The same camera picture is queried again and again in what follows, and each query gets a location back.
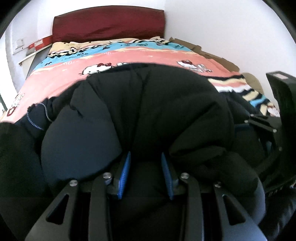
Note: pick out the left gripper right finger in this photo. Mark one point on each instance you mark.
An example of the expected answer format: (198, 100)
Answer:
(229, 206)

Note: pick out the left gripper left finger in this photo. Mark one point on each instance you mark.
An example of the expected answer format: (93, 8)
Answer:
(81, 211)

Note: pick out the dark navy puffer jacket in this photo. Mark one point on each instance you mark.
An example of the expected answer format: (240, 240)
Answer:
(146, 110)

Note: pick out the beige woven fan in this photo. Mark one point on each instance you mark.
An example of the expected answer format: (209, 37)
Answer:
(253, 82)

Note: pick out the pink Hello Kitty blanket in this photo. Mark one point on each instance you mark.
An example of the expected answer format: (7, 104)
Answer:
(70, 62)

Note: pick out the brown cardboard beside bed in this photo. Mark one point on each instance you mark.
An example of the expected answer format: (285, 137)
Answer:
(197, 49)

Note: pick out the red white box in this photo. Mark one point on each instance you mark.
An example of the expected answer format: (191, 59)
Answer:
(41, 43)

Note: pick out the dark red headboard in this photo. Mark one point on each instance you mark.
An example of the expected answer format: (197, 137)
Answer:
(108, 22)

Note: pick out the white wall switch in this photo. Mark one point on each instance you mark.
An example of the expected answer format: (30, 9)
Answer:
(19, 43)

